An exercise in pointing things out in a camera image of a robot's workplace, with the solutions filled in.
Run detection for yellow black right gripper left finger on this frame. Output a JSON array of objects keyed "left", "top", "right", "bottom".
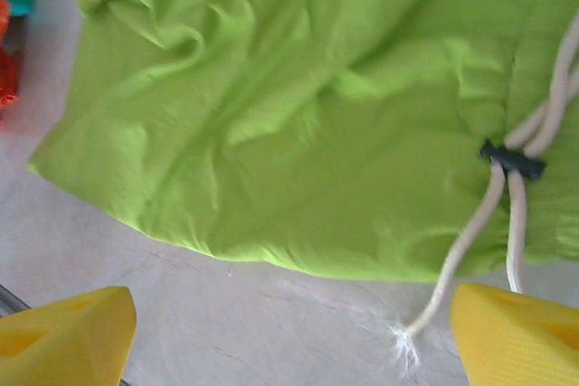
[{"left": 0, "top": 285, "right": 138, "bottom": 386}]

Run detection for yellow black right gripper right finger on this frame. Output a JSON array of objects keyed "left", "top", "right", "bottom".
[{"left": 451, "top": 281, "right": 579, "bottom": 386}]

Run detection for orange shorts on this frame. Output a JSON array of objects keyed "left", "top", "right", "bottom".
[{"left": 0, "top": 0, "right": 24, "bottom": 124}]

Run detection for lime green shorts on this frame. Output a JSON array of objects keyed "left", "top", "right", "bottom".
[{"left": 26, "top": 0, "right": 579, "bottom": 286}]

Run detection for aluminium rail frame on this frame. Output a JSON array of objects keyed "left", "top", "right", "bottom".
[{"left": 0, "top": 284, "right": 32, "bottom": 315}]

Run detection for white drawstring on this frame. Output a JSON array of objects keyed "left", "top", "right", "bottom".
[{"left": 392, "top": 10, "right": 579, "bottom": 381}]

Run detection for black cord lock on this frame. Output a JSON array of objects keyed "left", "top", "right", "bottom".
[{"left": 478, "top": 138, "right": 547, "bottom": 183}]

